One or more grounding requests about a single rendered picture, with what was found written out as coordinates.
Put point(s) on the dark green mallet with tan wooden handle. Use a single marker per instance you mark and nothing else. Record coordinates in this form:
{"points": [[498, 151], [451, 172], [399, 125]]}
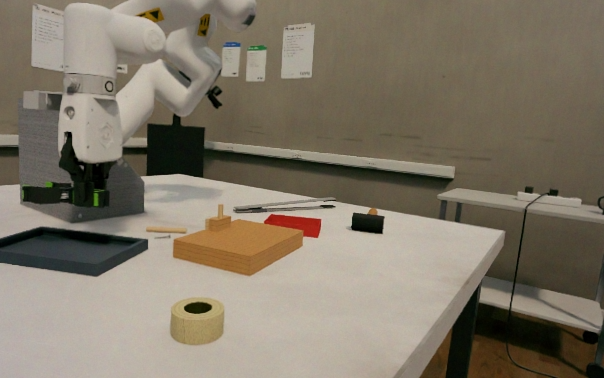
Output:
{"points": [[370, 222]]}

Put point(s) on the red shallow tray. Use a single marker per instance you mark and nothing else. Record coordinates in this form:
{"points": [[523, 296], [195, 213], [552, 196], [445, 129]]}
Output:
{"points": [[310, 226]]}

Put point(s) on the brown wooden board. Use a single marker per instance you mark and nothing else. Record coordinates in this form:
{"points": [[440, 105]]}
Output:
{"points": [[245, 248]]}

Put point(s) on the small wooden block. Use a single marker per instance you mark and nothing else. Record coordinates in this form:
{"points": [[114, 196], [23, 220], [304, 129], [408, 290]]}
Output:
{"points": [[217, 224]]}

